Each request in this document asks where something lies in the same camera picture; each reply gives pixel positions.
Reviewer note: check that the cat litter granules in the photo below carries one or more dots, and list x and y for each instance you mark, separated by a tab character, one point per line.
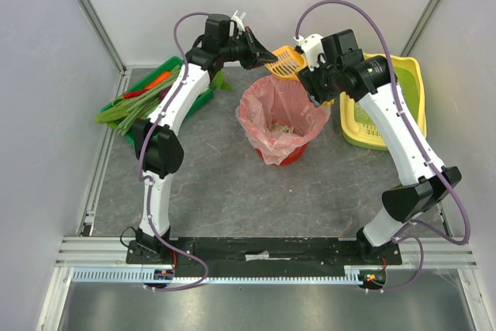
281	128

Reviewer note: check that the red chili pepper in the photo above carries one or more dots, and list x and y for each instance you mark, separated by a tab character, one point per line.
134	94

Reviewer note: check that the purple onion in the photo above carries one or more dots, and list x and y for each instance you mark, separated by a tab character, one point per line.
163	93

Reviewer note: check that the orange litter scoop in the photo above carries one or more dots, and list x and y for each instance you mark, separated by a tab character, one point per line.
290	62

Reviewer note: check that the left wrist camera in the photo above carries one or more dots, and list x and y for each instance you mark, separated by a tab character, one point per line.
237	18

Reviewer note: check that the green long beans bundle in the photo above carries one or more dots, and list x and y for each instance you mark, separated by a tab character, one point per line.
143	105

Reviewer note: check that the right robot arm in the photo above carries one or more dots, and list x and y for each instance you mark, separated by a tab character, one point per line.
336	65

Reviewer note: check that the orange carrot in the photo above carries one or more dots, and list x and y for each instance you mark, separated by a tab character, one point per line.
165	75

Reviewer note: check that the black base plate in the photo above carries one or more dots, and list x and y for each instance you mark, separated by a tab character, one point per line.
283	256

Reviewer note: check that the red mesh waste basket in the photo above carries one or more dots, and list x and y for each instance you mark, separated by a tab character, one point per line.
282	157

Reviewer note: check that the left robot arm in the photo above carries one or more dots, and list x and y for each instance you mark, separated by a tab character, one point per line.
157	147

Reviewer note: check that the yellow green litter box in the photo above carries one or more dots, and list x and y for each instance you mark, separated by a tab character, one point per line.
358	128

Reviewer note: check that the green plastic tray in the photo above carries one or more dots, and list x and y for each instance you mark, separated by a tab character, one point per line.
172	88

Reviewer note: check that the slotted cable duct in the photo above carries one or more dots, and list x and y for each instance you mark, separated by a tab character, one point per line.
152	276

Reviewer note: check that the green leafy vegetable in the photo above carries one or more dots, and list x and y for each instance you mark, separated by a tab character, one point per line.
114	115

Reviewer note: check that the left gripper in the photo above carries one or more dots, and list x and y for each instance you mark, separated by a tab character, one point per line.
250	46

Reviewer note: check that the white radish with leaves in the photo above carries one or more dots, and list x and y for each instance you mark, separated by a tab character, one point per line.
218	82

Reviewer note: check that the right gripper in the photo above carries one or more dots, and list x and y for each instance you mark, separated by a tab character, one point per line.
312	81

